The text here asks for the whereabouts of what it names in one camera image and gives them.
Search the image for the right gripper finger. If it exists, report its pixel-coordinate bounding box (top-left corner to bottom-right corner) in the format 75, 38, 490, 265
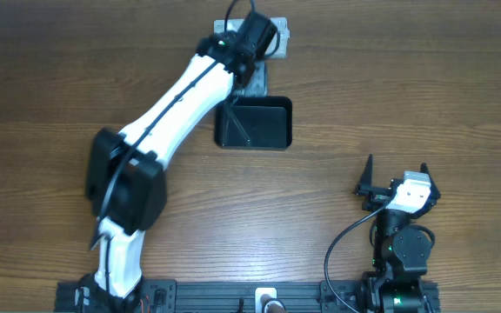
353, 153, 375, 196
419, 162, 442, 202

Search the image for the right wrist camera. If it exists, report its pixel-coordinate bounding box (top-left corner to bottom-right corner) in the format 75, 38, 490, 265
388, 170, 433, 215

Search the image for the clear test tube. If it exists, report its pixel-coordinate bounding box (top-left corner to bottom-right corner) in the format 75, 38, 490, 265
225, 101, 252, 147

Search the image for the mounting rail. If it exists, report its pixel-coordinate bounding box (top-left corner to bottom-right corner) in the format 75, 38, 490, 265
54, 278, 442, 313

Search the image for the black tray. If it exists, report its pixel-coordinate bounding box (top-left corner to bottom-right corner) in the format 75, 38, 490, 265
213, 95, 294, 151

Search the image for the black cable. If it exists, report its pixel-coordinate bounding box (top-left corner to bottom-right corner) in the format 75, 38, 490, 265
90, 0, 283, 251
323, 201, 393, 313

